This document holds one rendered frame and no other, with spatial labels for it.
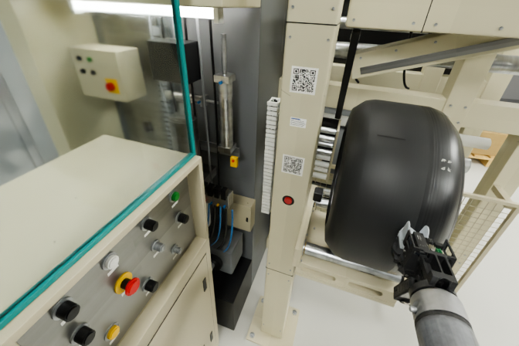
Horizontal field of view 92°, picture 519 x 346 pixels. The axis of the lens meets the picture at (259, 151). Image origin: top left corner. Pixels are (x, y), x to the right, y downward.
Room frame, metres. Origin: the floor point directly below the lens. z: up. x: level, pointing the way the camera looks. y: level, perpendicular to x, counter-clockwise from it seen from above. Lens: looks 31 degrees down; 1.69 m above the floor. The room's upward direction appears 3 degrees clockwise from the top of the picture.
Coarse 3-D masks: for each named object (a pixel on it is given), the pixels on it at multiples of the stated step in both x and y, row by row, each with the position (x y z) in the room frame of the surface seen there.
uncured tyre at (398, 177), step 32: (352, 128) 0.66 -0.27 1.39; (384, 128) 0.61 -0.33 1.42; (416, 128) 0.60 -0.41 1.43; (448, 128) 0.60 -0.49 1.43; (352, 160) 0.57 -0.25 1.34; (384, 160) 0.53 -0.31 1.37; (416, 160) 0.52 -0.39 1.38; (352, 192) 0.51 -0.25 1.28; (384, 192) 0.48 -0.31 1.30; (416, 192) 0.47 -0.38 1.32; (448, 192) 0.46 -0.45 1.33; (352, 224) 0.47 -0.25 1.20; (384, 224) 0.45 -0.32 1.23; (416, 224) 0.44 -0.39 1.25; (448, 224) 0.43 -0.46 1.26; (352, 256) 0.48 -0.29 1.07; (384, 256) 0.44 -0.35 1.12
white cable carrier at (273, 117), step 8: (272, 104) 0.75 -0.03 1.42; (272, 112) 0.75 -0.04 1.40; (272, 120) 0.75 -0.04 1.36; (272, 128) 0.75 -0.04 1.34; (272, 136) 0.75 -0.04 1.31; (272, 144) 0.75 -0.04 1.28; (272, 152) 0.75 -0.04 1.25; (264, 160) 0.76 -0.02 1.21; (272, 160) 0.75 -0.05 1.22; (264, 168) 0.76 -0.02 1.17; (272, 168) 0.75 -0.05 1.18; (264, 176) 0.76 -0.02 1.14; (272, 176) 0.76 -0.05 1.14; (264, 184) 0.76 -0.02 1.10; (272, 184) 0.77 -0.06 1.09; (264, 192) 0.76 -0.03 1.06; (272, 192) 0.78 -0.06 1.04; (264, 200) 0.75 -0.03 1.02; (264, 208) 0.75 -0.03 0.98
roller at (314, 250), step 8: (304, 248) 0.62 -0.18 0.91; (312, 248) 0.62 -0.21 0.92; (320, 248) 0.62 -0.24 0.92; (328, 248) 0.62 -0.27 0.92; (320, 256) 0.59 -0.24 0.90; (328, 256) 0.59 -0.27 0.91; (336, 256) 0.59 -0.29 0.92; (344, 264) 0.57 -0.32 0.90; (352, 264) 0.56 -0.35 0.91; (368, 272) 0.54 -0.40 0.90; (376, 272) 0.54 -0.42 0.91; (384, 272) 0.53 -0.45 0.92; (392, 280) 0.52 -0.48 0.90; (400, 280) 0.51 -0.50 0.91
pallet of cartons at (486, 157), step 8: (480, 136) 2.79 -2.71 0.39; (488, 136) 2.77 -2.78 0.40; (496, 136) 2.76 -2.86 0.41; (504, 136) 2.74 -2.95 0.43; (496, 144) 2.75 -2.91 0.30; (472, 152) 2.79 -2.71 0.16; (480, 152) 2.77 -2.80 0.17; (488, 152) 2.75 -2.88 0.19; (496, 152) 2.74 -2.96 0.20; (480, 160) 2.84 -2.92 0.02; (488, 160) 2.72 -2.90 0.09
